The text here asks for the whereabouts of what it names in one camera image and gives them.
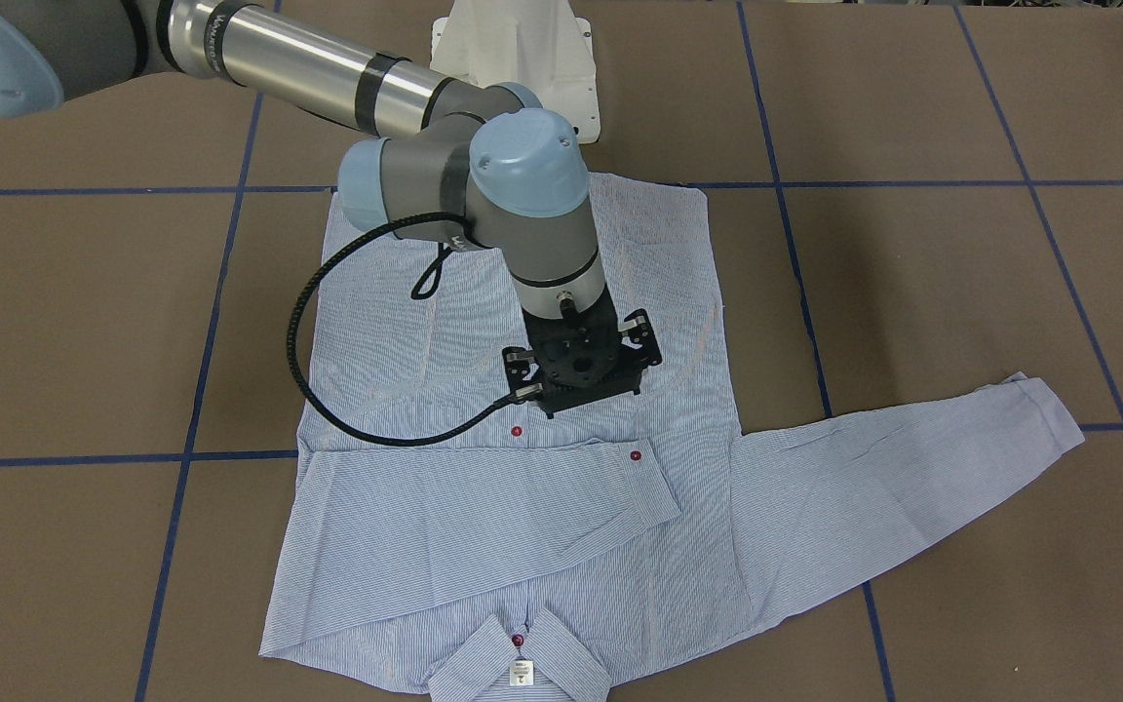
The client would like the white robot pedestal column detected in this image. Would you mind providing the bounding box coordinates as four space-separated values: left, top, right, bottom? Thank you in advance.
431 1 602 145

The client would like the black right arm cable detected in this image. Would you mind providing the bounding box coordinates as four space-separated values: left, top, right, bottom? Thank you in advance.
286 212 523 449

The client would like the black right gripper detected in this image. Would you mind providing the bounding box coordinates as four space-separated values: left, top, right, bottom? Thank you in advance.
503 292 663 418

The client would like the blue striped button shirt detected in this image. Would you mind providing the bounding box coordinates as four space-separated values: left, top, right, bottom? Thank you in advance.
261 174 1084 701

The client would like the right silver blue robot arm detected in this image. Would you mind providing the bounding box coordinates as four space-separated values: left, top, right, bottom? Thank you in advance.
0 1 661 416

